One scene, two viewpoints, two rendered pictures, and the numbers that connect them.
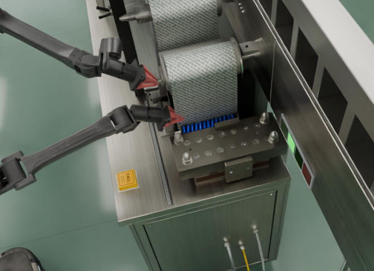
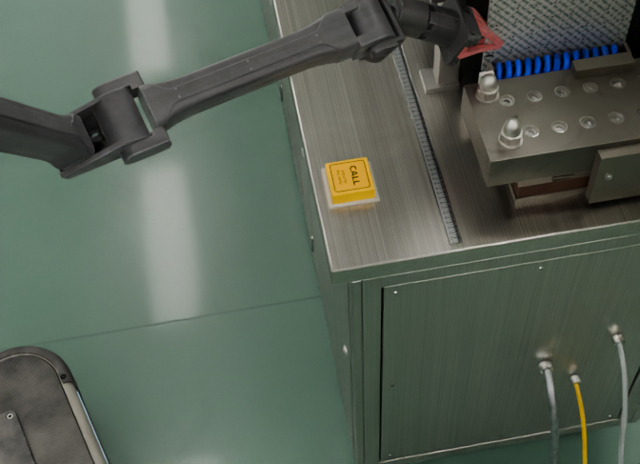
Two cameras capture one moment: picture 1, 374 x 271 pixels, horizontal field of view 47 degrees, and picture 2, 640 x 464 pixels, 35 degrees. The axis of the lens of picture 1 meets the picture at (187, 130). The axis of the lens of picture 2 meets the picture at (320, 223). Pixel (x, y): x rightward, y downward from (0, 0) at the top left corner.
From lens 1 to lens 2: 0.35 m
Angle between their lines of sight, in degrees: 3
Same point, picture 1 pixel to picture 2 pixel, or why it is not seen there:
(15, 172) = (128, 118)
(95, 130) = (313, 41)
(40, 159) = (186, 96)
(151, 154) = (405, 131)
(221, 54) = not seen: outside the picture
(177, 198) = (472, 230)
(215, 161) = (578, 144)
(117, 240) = (253, 356)
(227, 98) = (612, 2)
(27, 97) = (33, 14)
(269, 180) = not seen: outside the picture
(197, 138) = (530, 91)
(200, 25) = not seen: outside the picture
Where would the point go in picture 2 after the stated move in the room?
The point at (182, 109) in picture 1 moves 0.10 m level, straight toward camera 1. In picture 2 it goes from (505, 18) to (517, 65)
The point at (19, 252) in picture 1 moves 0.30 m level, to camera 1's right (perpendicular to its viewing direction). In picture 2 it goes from (34, 358) to (170, 349)
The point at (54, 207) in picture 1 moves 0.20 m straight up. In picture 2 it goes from (101, 271) to (84, 225)
